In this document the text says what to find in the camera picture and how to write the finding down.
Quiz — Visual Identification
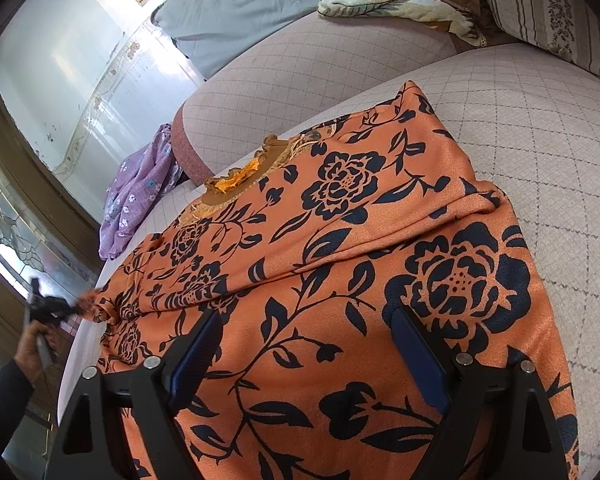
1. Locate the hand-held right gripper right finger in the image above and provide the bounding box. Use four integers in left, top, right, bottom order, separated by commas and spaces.
389, 304, 572, 480

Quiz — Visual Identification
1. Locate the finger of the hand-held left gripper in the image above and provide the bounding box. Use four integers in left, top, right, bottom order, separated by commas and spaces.
61, 298, 89, 321

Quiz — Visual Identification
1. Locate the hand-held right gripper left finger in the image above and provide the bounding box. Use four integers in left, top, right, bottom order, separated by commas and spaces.
42, 307, 224, 480

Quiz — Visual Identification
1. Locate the orange floral garment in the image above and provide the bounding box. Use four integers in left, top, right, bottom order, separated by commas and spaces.
92, 80, 581, 480

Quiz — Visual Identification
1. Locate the person's left forearm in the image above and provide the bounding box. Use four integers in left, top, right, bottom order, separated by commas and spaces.
0, 359, 37, 463

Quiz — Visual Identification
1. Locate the person's left hand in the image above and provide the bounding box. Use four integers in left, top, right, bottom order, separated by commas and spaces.
11, 323, 61, 387

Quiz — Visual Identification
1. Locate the wooden stained glass door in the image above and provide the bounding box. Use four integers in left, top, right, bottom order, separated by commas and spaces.
0, 67, 107, 461

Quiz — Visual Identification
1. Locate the purple floral cloth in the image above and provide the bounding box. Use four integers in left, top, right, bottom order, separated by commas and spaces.
98, 122, 184, 262

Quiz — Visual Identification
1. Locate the pink quilted sofa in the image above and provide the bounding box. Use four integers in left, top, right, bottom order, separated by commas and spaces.
55, 10, 600, 480

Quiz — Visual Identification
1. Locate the grey-blue pillow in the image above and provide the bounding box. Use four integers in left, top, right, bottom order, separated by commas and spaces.
151, 0, 339, 81

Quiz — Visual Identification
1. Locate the striped embroidered pillow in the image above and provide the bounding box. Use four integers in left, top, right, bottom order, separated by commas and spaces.
474, 0, 600, 84

